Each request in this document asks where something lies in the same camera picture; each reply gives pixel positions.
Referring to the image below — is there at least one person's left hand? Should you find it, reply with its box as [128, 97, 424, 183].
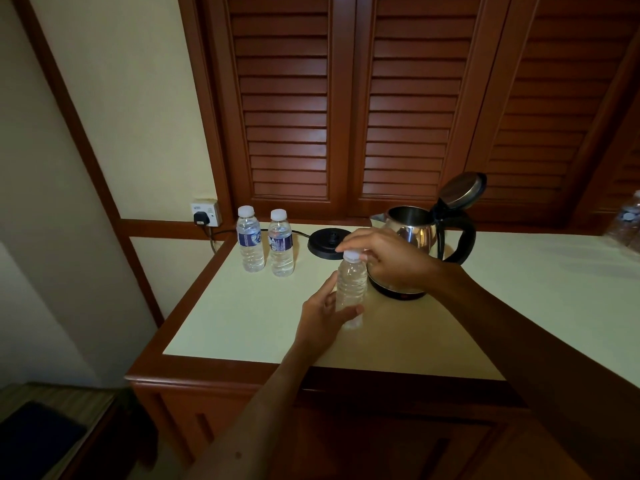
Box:
[293, 271, 366, 361]

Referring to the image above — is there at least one person's right hand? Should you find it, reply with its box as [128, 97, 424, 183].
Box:
[335, 227, 447, 297]

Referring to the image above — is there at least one steel electric kettle black handle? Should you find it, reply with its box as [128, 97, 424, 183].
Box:
[369, 172, 489, 301]

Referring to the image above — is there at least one clear unlabeled water bottle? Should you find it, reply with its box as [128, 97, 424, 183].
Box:
[335, 249, 369, 331]

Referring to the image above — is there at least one person's left forearm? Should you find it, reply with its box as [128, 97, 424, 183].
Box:
[187, 342, 316, 480]

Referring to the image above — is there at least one black round kettle base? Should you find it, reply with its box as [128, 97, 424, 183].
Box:
[307, 227, 352, 261]

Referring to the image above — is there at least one wooden cabinet cream top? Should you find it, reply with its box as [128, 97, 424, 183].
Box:
[125, 222, 640, 480]

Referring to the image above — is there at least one brown louvered wooden shutter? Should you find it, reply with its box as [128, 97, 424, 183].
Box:
[465, 0, 640, 225]
[349, 0, 513, 215]
[199, 0, 359, 218]
[569, 94, 640, 231]

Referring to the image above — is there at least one low wooden side table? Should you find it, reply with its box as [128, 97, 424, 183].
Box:
[0, 382, 121, 480]

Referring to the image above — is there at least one dark blue flat pad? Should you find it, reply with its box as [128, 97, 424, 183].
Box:
[0, 400, 89, 480]

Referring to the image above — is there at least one white wall socket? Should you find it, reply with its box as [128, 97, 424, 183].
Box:
[189, 198, 223, 228]

